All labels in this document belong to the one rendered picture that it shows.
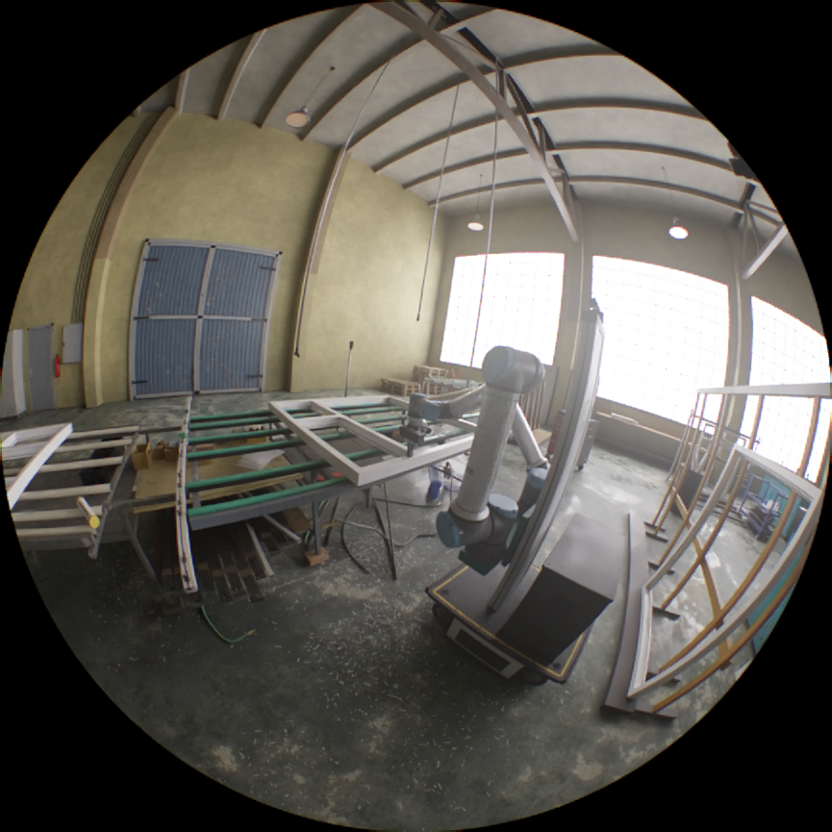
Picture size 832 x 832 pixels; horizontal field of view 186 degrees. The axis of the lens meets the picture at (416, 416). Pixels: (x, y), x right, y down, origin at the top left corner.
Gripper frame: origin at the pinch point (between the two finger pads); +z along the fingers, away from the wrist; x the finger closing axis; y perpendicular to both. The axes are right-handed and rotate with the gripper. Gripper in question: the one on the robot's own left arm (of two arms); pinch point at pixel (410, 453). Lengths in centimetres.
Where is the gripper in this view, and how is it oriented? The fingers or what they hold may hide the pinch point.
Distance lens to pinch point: 143.9
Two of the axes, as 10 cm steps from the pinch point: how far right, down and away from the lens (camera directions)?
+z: -1.5, 9.6, 2.4
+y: 6.7, -0.8, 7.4
